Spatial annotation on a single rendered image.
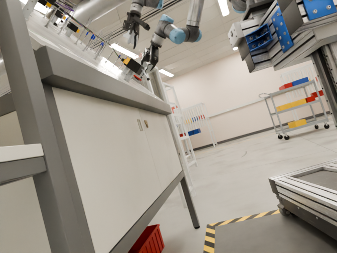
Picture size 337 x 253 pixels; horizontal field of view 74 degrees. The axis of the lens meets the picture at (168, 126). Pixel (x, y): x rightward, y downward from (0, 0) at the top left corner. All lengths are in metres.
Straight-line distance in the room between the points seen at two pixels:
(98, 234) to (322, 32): 0.97
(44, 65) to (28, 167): 0.23
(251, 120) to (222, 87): 1.72
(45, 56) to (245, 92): 9.09
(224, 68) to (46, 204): 9.42
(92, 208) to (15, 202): 0.15
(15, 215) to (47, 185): 0.20
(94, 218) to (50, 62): 0.34
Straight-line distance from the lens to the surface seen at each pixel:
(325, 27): 1.05
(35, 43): 0.56
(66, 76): 0.55
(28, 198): 0.57
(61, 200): 0.42
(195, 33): 1.37
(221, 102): 9.50
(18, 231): 0.61
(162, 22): 1.35
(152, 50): 1.34
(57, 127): 0.53
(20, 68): 0.45
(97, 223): 0.57
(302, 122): 5.17
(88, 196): 0.56
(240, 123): 9.41
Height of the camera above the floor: 0.60
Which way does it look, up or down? 4 degrees up
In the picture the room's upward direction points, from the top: 17 degrees counter-clockwise
